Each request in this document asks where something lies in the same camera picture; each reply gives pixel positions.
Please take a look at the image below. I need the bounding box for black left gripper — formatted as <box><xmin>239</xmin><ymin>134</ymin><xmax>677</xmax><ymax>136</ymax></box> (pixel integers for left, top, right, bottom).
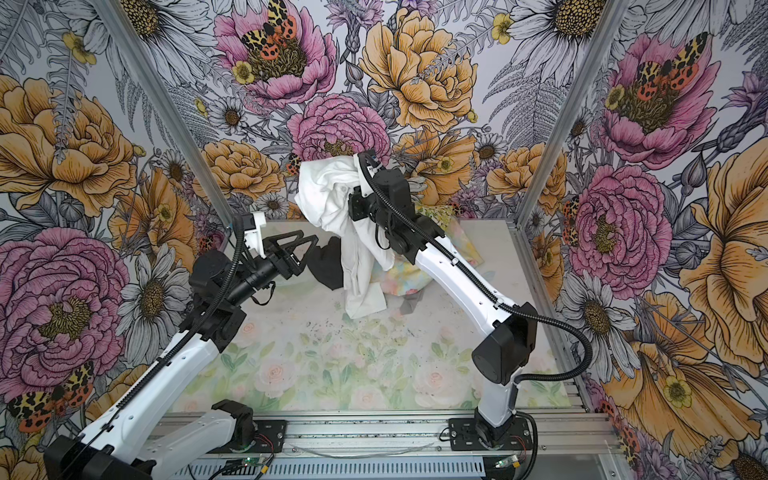
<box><xmin>226</xmin><ymin>228</ymin><xmax>321</xmax><ymax>304</ymax></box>

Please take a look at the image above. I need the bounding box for white cloth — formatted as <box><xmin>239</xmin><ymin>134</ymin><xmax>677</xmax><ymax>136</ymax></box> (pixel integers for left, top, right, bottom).
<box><xmin>295</xmin><ymin>154</ymin><xmax>395</xmax><ymax>319</ymax></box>

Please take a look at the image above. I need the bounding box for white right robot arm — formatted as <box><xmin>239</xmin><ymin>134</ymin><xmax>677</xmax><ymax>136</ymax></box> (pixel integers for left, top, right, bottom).
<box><xmin>295</xmin><ymin>157</ymin><xmax>536</xmax><ymax>449</ymax></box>

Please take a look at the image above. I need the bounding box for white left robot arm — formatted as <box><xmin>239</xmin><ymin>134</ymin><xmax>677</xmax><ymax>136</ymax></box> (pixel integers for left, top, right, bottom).
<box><xmin>44</xmin><ymin>214</ymin><xmax>318</xmax><ymax>479</ymax></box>

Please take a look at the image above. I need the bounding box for dark grey cloth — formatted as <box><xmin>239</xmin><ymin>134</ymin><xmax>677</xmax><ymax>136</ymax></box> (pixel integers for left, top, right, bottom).
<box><xmin>305</xmin><ymin>236</ymin><xmax>344</xmax><ymax>291</ymax></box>

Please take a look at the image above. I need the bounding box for lemon print cloth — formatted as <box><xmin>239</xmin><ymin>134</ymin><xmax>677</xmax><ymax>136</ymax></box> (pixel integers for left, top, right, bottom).
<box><xmin>416</xmin><ymin>204</ymin><xmax>455</xmax><ymax>231</ymax></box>

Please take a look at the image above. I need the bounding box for pastel floral cloth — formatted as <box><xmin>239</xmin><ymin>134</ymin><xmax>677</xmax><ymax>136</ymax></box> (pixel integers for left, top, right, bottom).
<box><xmin>371</xmin><ymin>218</ymin><xmax>484</xmax><ymax>296</ymax></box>

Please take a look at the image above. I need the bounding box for green circuit board left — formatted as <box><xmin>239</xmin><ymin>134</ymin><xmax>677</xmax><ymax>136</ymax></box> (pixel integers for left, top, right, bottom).
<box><xmin>227</xmin><ymin>457</ymin><xmax>273</xmax><ymax>475</ymax></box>

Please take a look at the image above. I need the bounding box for green circuit board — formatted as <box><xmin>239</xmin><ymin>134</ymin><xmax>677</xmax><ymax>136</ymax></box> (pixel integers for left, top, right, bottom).
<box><xmin>227</xmin><ymin>457</ymin><xmax>273</xmax><ymax>475</ymax></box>
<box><xmin>494</xmin><ymin>454</ymin><xmax>522</xmax><ymax>469</ymax></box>

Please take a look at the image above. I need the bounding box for green circuit board right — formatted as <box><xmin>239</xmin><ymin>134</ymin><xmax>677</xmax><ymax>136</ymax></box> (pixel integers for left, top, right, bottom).
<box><xmin>494</xmin><ymin>454</ymin><xmax>522</xmax><ymax>469</ymax></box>

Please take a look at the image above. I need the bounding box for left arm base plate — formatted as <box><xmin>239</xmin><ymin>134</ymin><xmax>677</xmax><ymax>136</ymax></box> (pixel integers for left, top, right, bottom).
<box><xmin>210</xmin><ymin>419</ymin><xmax>287</xmax><ymax>454</ymax></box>

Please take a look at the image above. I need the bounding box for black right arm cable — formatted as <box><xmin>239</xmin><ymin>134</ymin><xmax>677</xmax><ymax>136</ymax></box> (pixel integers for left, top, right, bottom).
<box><xmin>356</xmin><ymin>149</ymin><xmax>594</xmax><ymax>385</ymax></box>

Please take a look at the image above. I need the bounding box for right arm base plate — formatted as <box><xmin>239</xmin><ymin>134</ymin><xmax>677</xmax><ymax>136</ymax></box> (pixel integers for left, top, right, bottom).
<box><xmin>448</xmin><ymin>415</ymin><xmax>533</xmax><ymax>452</ymax></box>

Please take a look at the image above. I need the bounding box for white vented cable duct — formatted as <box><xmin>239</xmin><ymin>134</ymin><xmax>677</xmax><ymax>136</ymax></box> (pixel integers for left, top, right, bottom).
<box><xmin>172</xmin><ymin>453</ymin><xmax>486</xmax><ymax>479</ymax></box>

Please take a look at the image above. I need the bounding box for aluminium corner post right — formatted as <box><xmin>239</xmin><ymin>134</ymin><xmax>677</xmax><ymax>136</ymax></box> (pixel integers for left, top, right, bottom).
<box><xmin>515</xmin><ymin>0</ymin><xmax>638</xmax><ymax>226</ymax></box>

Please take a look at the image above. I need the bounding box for aluminium corner post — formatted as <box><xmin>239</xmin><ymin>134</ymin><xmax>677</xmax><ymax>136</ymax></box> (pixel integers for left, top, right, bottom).
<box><xmin>94</xmin><ymin>1</ymin><xmax>234</xmax><ymax>227</ymax></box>
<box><xmin>515</xmin><ymin>0</ymin><xmax>638</xmax><ymax>226</ymax></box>

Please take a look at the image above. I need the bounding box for aluminium corner post left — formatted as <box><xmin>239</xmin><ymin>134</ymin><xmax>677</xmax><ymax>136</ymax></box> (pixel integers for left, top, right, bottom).
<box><xmin>94</xmin><ymin>1</ymin><xmax>234</xmax><ymax>227</ymax></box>

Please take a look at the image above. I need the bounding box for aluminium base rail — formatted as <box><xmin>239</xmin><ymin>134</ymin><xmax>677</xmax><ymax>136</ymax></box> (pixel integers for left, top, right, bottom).
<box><xmin>254</xmin><ymin>408</ymin><xmax>619</xmax><ymax>459</ymax></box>

